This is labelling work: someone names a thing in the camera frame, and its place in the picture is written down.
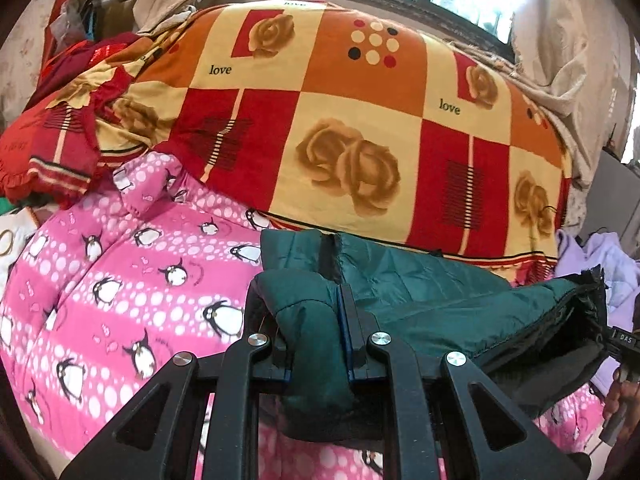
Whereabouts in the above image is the pink penguin printed blanket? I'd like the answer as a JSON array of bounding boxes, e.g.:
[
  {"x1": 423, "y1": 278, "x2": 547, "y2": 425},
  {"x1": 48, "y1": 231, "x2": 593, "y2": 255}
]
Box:
[{"x1": 0, "y1": 150, "x2": 606, "y2": 480}]

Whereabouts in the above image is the white and green cloth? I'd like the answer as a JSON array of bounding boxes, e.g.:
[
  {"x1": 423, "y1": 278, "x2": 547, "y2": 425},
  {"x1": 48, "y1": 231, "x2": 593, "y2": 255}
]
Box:
[{"x1": 0, "y1": 195, "x2": 51, "y2": 282}]

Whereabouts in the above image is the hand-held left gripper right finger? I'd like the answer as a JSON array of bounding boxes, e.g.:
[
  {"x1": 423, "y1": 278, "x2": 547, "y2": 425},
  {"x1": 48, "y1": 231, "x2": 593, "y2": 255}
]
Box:
[{"x1": 337, "y1": 282, "x2": 589, "y2": 480}]

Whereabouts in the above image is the grey furniture panel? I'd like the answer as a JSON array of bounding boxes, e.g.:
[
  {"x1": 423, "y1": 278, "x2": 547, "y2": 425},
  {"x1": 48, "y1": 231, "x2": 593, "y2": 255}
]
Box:
[{"x1": 585, "y1": 149, "x2": 640, "y2": 242}]

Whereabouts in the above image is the black hair tie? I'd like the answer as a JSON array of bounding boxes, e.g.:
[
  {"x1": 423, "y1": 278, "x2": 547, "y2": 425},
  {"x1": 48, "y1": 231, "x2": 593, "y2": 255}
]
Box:
[{"x1": 537, "y1": 202, "x2": 569, "y2": 234}]

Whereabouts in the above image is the red ruffled pillow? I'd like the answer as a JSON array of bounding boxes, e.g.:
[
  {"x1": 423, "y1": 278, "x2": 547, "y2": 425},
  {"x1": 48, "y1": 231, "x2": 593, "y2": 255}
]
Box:
[{"x1": 0, "y1": 35, "x2": 147, "y2": 207}]

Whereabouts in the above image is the clear plastic bag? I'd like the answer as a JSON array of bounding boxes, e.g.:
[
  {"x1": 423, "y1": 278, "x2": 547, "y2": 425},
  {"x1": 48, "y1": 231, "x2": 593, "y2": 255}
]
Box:
[{"x1": 50, "y1": 0, "x2": 89, "y2": 44}]

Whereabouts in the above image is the rose printed checked blanket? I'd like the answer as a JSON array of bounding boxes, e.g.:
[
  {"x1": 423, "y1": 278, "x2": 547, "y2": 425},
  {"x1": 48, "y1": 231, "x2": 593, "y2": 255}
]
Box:
[{"x1": 30, "y1": 0, "x2": 576, "y2": 282}]

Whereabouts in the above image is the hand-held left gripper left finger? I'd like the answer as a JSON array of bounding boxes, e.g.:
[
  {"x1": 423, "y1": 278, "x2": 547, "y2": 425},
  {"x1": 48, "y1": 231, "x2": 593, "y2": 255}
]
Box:
[{"x1": 60, "y1": 277, "x2": 294, "y2": 480}]

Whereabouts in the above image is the person's right hand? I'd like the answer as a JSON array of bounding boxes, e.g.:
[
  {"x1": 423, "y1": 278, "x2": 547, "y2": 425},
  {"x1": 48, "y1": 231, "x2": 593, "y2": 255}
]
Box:
[{"x1": 602, "y1": 379, "x2": 625, "y2": 422}]

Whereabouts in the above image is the lavender jacket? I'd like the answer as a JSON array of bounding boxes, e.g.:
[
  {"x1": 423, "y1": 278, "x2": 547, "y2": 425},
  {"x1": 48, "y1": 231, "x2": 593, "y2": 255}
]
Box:
[{"x1": 552, "y1": 227, "x2": 640, "y2": 402}]

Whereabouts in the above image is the green quilted jacket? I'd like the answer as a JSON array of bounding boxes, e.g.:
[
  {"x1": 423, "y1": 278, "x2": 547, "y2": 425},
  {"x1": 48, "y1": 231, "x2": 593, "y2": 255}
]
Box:
[{"x1": 247, "y1": 227, "x2": 611, "y2": 444}]

